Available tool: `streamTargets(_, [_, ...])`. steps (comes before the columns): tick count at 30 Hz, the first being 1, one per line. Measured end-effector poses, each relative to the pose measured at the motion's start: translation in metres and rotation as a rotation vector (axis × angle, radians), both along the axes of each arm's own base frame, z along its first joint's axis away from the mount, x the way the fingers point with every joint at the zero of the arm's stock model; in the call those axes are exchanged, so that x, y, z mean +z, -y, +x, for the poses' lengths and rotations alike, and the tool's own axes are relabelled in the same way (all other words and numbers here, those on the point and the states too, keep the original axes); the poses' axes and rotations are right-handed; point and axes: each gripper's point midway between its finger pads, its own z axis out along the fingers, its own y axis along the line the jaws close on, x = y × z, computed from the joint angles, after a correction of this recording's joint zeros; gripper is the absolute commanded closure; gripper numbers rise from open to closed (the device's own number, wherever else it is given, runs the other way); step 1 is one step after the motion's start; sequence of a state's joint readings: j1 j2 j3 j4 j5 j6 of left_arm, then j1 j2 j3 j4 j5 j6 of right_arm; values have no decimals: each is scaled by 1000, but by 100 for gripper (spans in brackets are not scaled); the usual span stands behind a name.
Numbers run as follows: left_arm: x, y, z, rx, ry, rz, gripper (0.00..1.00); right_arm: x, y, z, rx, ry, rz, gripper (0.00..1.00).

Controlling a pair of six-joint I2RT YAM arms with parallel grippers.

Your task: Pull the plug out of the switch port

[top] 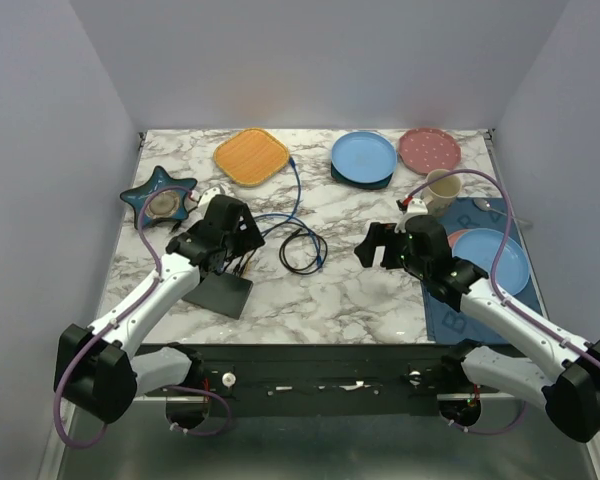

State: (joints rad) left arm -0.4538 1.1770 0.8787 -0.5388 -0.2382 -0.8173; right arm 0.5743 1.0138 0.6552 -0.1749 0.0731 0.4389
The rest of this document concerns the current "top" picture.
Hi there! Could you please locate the pink plate on placemat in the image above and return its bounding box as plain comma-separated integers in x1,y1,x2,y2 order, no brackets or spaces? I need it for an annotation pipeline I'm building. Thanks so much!
447,229,470,249

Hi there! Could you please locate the metal spoon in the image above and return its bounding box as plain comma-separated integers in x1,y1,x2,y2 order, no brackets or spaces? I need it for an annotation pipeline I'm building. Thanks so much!
473,198,533,228

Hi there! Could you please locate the pink dotted plate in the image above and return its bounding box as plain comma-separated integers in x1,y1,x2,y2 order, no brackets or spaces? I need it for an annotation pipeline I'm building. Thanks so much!
397,127,462,175

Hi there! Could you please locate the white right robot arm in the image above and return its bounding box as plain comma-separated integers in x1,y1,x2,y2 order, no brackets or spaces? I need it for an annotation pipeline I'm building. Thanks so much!
354,215,600,443

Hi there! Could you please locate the light blue plate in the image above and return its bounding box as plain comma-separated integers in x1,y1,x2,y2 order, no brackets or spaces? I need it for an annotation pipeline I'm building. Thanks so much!
452,228,530,295

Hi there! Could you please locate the blue round plate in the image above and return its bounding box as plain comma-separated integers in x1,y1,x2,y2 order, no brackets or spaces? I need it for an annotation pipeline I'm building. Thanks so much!
331,131,397,184

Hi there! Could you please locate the black network switch box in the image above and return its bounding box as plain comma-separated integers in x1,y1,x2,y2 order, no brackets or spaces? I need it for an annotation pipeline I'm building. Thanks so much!
182,273,253,319

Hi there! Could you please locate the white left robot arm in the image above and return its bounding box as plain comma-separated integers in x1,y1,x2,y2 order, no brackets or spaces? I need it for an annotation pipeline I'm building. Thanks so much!
54,195,265,424

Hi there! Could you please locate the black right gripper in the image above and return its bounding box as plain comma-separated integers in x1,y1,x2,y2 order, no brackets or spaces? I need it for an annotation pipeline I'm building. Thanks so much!
354,220,429,278

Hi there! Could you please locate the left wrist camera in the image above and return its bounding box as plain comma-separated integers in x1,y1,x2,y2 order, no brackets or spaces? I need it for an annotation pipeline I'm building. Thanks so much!
189,185,226,208

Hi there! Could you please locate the blue ethernet cable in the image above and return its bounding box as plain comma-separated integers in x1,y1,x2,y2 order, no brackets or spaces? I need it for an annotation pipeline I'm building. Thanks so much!
257,154,327,271

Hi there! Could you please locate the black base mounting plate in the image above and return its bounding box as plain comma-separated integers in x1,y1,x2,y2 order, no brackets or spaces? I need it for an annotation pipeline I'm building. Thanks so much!
153,341,499,426

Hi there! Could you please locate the black power cable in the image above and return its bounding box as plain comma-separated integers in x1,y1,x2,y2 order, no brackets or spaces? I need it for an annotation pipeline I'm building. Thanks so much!
278,228,329,274

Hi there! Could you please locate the blue star-shaped dish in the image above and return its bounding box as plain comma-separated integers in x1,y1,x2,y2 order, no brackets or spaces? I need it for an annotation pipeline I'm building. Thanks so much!
119,166,198,228

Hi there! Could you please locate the dark blue placemat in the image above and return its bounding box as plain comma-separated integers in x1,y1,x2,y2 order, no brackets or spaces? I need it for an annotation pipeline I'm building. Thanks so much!
419,196,551,345

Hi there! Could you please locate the cream ceramic mug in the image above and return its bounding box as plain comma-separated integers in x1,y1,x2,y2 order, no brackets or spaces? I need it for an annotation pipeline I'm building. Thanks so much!
420,169,463,217

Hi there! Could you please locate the orange woven square plate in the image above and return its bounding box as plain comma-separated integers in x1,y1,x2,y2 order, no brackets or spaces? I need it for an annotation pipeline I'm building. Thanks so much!
213,128,290,187

